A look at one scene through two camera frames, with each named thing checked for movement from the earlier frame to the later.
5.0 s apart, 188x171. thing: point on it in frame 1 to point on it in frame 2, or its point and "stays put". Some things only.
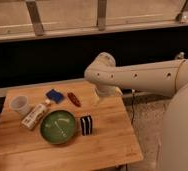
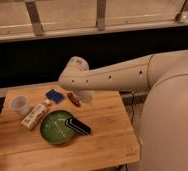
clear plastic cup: [20, 104] stays put
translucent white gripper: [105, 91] to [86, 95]
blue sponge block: [55, 96] stays put
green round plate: [58, 126] stays put
